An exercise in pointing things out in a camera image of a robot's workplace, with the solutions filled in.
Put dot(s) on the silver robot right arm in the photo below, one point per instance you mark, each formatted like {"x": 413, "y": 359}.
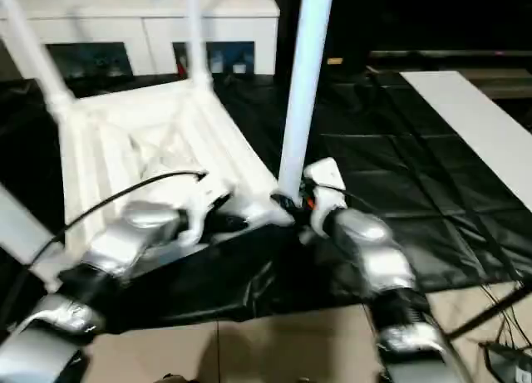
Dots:
{"x": 374, "y": 242}

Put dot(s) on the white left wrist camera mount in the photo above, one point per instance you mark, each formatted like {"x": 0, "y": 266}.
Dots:
{"x": 203, "y": 196}

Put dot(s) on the white flat panel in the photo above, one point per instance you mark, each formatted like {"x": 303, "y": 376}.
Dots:
{"x": 478, "y": 117}

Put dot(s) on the dark long shelf board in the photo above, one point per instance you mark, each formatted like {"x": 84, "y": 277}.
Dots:
{"x": 449, "y": 54}

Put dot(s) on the white plastic table top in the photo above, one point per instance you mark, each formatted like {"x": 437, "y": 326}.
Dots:
{"x": 145, "y": 129}

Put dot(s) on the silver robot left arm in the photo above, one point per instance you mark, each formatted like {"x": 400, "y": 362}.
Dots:
{"x": 137, "y": 225}

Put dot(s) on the black work mat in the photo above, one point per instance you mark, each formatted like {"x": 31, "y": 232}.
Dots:
{"x": 415, "y": 192}

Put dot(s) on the dark thin rod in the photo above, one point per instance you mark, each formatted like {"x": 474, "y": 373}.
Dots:
{"x": 490, "y": 312}

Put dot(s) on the white glass-door cabinet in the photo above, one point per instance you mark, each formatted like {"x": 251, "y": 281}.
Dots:
{"x": 104, "y": 21}

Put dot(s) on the grey floor device with label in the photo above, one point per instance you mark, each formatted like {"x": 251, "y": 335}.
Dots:
{"x": 511, "y": 362}

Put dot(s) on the small yellow object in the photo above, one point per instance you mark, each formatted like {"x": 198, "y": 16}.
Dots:
{"x": 335, "y": 61}

